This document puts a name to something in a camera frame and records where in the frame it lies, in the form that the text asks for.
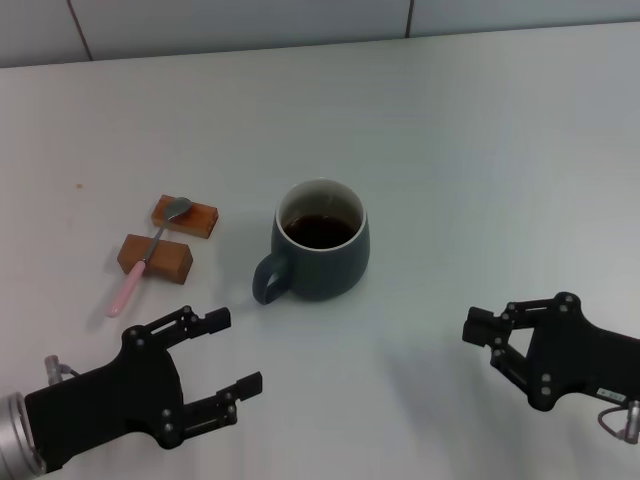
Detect right gripper cable with plug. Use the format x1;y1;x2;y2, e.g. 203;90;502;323
597;399;640;444

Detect plain wooden block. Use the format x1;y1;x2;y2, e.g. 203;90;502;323
116;233;194;286

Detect pink handled metal spoon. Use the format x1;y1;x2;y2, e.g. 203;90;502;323
105;196;193;318

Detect grey ceramic cup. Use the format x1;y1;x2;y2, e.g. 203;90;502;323
251;177;372;305

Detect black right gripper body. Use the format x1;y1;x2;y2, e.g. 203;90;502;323
524;292;640;412

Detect left gripper cable with plug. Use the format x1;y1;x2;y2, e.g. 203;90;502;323
43;354;81;386

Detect dark coffee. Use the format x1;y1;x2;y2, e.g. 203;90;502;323
281;213;359;250

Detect stained wooden block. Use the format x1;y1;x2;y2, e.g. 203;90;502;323
150;194;221;240

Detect gripper cable with plug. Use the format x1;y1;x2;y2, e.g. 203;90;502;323
43;354;81;386
597;399;640;444

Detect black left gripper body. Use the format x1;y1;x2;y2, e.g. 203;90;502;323
23;323;186;474

